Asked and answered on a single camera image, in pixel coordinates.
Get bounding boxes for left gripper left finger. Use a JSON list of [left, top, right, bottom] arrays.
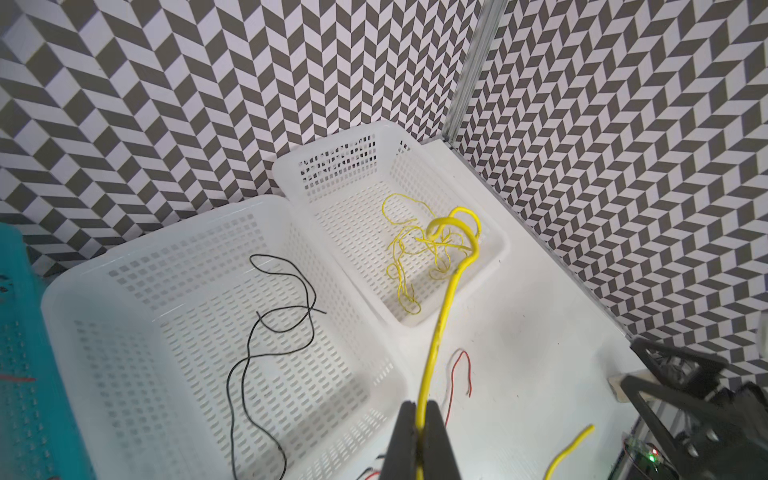
[[379, 401, 418, 480]]

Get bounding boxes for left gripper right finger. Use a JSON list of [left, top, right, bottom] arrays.
[[421, 403, 461, 480]]

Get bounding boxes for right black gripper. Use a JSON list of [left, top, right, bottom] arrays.
[[619, 337, 767, 479]]

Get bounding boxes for yellow cable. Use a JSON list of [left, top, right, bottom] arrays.
[[415, 206, 483, 480], [381, 192, 475, 316]]

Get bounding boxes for middle white plastic basket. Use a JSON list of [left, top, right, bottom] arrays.
[[42, 196, 415, 479]]

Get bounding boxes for white plastic basket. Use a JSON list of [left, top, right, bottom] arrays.
[[42, 196, 415, 479], [272, 121, 510, 328]]

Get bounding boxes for right white plastic basket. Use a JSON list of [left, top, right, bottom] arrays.
[[272, 121, 510, 328]]

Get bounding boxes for teal plastic basket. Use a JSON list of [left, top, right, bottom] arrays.
[[1, 224, 94, 479]]

